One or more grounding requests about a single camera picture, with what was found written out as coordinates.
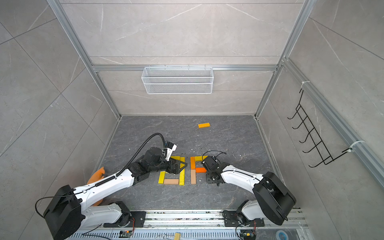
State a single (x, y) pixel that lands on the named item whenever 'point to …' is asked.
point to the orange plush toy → (96, 176)
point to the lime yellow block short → (182, 159)
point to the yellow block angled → (200, 158)
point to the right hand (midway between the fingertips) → (213, 177)
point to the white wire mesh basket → (177, 80)
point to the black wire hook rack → (325, 155)
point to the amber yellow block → (204, 125)
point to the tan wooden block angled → (193, 176)
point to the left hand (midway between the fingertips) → (184, 161)
